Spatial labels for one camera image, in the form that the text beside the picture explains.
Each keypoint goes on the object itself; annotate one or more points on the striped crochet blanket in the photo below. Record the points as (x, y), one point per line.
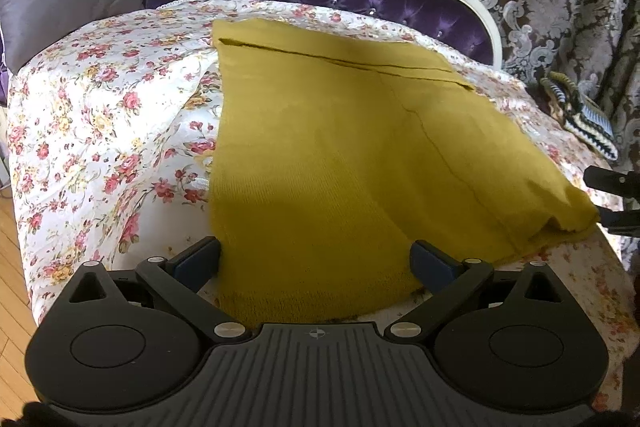
(578, 114)

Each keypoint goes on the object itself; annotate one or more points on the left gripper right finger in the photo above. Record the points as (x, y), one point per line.
(452, 284)

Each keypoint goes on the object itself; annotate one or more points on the floral bedspread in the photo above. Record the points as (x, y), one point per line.
(112, 132)

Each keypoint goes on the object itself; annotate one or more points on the mustard yellow knit sweater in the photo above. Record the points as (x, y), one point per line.
(334, 155)

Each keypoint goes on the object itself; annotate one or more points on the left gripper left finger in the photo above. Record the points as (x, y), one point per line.
(177, 282)

